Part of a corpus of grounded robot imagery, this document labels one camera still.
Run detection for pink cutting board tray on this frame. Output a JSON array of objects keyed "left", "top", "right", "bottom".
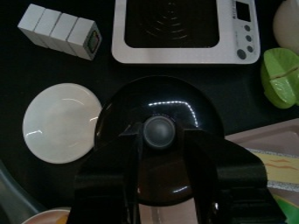
[{"left": 224, "top": 117, "right": 299, "bottom": 224}]

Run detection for small white rectangular box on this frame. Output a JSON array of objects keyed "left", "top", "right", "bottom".
[
  {"left": 66, "top": 17, "right": 104, "bottom": 61},
  {"left": 49, "top": 11, "right": 80, "bottom": 56},
  {"left": 33, "top": 8, "right": 62, "bottom": 51},
  {"left": 16, "top": 3, "right": 46, "bottom": 47}
]

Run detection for bright green toy food piece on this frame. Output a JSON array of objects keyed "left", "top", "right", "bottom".
[{"left": 272, "top": 193, "right": 299, "bottom": 224}]

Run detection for white round bowl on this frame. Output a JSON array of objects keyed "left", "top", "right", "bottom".
[{"left": 272, "top": 0, "right": 299, "bottom": 55}]

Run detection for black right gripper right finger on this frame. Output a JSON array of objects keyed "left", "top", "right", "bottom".
[{"left": 181, "top": 128, "right": 287, "bottom": 224}]

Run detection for orange toy food pieces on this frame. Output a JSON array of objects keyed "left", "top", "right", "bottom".
[{"left": 36, "top": 211, "right": 72, "bottom": 224}]

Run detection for white round plate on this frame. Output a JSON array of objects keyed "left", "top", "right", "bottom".
[{"left": 21, "top": 82, "right": 104, "bottom": 165}]

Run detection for pale yellow toy food slice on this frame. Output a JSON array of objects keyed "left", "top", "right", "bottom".
[{"left": 248, "top": 148, "right": 299, "bottom": 192}]

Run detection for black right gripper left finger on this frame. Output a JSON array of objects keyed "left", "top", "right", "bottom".
[{"left": 68, "top": 122, "right": 145, "bottom": 224}]

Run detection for grey handled frying pan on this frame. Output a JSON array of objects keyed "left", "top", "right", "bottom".
[{"left": 0, "top": 158, "right": 73, "bottom": 224}]

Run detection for green toy vegetable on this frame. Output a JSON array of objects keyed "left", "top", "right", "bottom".
[{"left": 259, "top": 47, "right": 299, "bottom": 109}]

